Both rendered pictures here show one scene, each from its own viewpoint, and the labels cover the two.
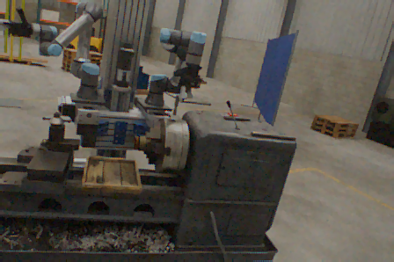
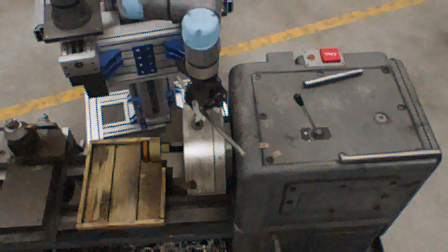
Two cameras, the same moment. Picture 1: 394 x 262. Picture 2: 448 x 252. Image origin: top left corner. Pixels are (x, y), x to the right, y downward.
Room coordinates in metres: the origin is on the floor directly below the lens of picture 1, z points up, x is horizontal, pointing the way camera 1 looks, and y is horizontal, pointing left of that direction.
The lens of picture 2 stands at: (0.88, -0.15, 2.27)
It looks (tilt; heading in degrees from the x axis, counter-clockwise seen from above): 54 degrees down; 14
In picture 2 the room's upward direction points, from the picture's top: straight up
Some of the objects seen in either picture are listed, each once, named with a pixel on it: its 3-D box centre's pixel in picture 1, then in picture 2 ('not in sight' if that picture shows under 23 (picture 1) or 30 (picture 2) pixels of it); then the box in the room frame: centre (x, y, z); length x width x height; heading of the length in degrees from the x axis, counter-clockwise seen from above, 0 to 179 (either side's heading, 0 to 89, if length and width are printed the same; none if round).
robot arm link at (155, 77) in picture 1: (158, 83); not in sight; (2.28, 0.32, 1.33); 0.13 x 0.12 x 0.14; 100
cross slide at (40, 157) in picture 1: (52, 156); (31, 173); (1.46, 0.70, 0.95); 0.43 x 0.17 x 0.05; 18
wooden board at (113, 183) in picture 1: (112, 173); (125, 181); (1.54, 0.39, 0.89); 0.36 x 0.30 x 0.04; 18
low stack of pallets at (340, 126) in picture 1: (334, 126); not in sight; (8.79, -4.13, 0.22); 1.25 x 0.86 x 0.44; 128
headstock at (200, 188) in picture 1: (230, 154); (317, 140); (1.76, -0.26, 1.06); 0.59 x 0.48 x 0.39; 108
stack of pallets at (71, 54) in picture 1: (83, 61); not in sight; (10.49, 4.18, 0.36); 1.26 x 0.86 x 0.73; 137
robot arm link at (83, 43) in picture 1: (84, 40); not in sight; (2.14, 0.87, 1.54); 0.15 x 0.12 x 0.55; 49
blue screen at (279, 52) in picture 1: (268, 79); not in sight; (8.33, -1.76, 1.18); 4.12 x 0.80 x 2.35; 177
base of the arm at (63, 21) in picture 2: (88, 90); (68, 6); (2.05, 0.77, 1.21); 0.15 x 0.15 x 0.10
